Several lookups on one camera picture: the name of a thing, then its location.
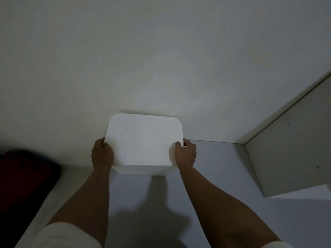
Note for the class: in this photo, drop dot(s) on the person's right hand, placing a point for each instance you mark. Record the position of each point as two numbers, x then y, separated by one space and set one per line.
186 156

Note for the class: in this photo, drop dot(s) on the person's left hand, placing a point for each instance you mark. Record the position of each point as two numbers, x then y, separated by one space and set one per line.
103 156

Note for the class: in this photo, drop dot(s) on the white lidded storage box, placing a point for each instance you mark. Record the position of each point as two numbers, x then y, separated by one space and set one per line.
142 170

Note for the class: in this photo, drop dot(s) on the white bin lid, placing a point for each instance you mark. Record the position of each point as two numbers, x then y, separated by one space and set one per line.
143 139

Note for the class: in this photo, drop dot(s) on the person's left forearm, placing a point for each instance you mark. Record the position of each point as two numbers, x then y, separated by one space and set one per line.
85 204

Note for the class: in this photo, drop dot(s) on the person's right forearm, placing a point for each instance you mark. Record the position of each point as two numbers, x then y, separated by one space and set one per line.
219 206

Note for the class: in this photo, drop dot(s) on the person's white shirt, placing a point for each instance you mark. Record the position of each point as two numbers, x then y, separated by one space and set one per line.
67 236

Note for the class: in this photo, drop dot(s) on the dark red blanket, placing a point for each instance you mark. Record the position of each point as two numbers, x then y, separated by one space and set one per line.
23 183

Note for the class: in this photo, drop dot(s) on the white shelf cabinet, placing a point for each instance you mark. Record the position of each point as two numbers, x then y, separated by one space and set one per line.
292 152

